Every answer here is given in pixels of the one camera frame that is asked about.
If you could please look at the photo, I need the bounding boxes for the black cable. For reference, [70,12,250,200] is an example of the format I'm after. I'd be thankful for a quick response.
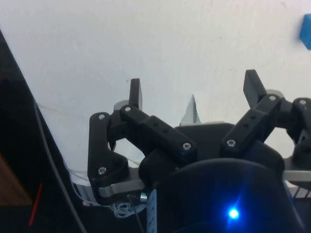
[33,100,87,233]

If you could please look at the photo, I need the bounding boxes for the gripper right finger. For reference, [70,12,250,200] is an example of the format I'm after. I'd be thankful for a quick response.
[220,69,311,168]

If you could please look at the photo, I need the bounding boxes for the blue cube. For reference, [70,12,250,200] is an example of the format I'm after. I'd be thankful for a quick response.
[298,14,311,51]

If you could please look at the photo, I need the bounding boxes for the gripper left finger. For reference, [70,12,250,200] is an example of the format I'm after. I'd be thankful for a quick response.
[87,78,198,184]

